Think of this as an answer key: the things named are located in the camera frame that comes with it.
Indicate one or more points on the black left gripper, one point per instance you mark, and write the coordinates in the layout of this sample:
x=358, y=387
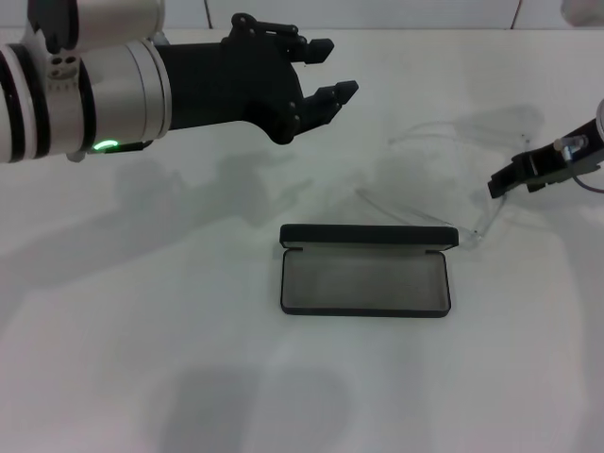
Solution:
x=226, y=85

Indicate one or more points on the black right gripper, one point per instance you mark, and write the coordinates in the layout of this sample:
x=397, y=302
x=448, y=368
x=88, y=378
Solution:
x=566, y=162

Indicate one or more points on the clear transparent glasses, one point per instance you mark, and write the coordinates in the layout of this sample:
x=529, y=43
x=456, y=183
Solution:
x=472, y=235

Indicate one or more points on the black glasses case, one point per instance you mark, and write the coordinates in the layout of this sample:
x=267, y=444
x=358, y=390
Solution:
x=363, y=283

